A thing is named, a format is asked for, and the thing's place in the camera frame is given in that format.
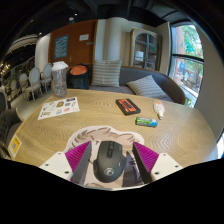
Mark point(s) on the white sticker sheet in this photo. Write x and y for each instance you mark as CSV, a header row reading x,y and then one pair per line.
x,y
58,108

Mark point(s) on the clear plastic bottle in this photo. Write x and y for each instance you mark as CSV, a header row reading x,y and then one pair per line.
x,y
60,81

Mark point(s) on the dark grey chair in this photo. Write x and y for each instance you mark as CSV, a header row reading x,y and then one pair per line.
x,y
8,125

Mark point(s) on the large striped square pillow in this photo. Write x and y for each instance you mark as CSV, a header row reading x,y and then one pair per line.
x,y
106,73

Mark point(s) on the black-framed window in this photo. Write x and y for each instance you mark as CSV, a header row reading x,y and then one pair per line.
x,y
186,63

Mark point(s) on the yellow square sticker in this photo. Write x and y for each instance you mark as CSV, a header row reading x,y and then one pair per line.
x,y
15,146

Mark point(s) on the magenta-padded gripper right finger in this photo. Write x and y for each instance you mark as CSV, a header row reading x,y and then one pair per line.
x,y
165,165

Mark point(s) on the white door sign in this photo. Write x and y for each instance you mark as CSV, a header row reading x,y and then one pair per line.
x,y
84,37

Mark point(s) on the grey curved sofa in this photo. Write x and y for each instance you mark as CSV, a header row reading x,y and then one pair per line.
x,y
170,86

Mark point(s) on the group of white chairs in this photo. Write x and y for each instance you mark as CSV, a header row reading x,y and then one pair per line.
x,y
33,81

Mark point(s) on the blue poster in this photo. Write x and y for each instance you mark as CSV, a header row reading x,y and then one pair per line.
x,y
61,46

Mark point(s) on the grey glass-door cabinet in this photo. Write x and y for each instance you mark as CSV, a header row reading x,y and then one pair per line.
x,y
145,48

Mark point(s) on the brown wooden door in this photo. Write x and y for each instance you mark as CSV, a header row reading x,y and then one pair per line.
x,y
80,50

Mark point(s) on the white squeeze tube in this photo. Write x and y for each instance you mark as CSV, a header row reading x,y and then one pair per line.
x,y
159,108

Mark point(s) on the green and blue pack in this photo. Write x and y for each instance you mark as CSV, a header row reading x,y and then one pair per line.
x,y
146,122

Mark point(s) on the black computer mouse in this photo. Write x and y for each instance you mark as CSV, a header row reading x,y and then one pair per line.
x,y
109,161

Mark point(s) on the striped grey pillow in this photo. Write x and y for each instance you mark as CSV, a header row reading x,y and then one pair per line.
x,y
146,87

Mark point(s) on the black and orange box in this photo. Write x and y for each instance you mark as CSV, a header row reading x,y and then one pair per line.
x,y
127,106

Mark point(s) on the black and orange backpack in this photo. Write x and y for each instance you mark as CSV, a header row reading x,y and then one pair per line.
x,y
78,78

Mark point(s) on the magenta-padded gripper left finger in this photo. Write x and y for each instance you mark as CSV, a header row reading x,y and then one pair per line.
x,y
55,163

